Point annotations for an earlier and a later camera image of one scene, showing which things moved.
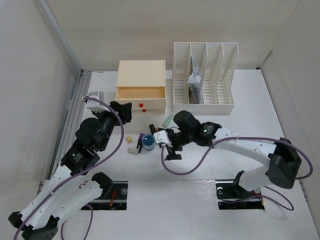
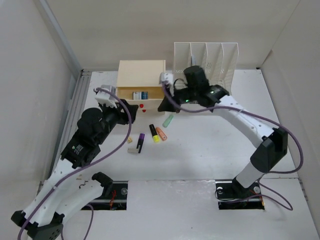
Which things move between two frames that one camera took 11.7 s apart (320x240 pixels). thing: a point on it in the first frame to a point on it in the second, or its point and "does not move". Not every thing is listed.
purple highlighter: x=139 y=143 does not move
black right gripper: x=172 y=154 to x=166 y=105
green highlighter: x=167 y=121 does not move
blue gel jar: x=148 y=142 to x=144 y=95
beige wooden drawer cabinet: x=142 y=83 does not move
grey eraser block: x=133 y=150 does not move
